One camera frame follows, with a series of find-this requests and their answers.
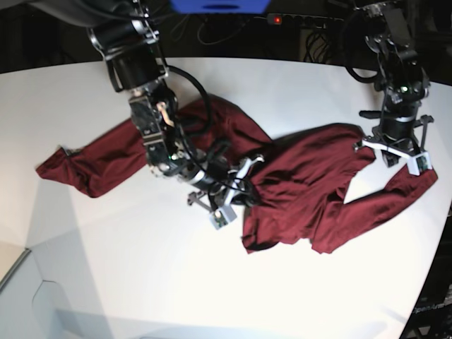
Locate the black power strip red light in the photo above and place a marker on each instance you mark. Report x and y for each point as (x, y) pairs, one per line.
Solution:
(303, 21)

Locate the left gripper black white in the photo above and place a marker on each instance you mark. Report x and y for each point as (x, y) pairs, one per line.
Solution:
(399, 135)

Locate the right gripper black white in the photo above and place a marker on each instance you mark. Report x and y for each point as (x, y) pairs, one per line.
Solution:
(223, 185)

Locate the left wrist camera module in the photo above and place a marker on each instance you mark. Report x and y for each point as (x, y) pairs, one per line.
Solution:
(417, 164)

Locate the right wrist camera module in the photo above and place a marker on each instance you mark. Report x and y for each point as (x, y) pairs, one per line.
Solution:
(222, 216)

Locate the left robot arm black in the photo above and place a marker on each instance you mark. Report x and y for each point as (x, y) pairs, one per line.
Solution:
(400, 77)

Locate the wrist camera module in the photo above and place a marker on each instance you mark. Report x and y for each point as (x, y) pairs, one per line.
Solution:
(417, 164)
(222, 216)

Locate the dark red long-sleeve t-shirt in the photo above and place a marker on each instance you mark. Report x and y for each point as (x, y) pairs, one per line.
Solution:
(302, 183)

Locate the blue box at table back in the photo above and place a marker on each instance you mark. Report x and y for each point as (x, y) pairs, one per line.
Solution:
(220, 6)

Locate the black OpenArm labelled case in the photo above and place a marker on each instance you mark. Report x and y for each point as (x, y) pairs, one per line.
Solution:
(431, 316)

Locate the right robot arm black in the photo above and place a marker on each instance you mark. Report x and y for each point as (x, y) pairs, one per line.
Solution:
(176, 128)

